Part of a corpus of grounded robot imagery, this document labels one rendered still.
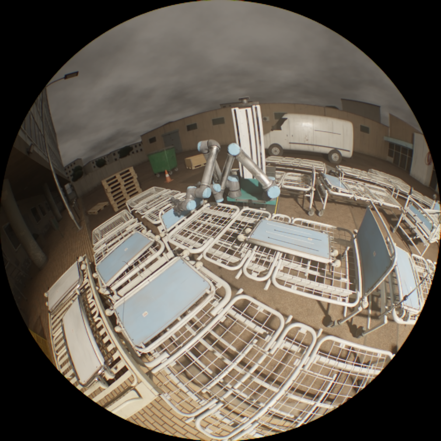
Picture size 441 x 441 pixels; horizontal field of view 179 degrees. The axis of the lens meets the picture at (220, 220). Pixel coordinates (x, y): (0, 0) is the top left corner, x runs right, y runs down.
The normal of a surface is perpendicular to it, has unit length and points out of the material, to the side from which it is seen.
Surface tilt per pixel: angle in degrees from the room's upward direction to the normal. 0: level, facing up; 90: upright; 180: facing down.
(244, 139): 90
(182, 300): 8
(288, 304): 0
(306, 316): 0
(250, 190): 90
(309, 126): 88
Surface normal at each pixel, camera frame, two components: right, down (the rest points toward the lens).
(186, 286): -0.05, -0.77
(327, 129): -0.43, 0.54
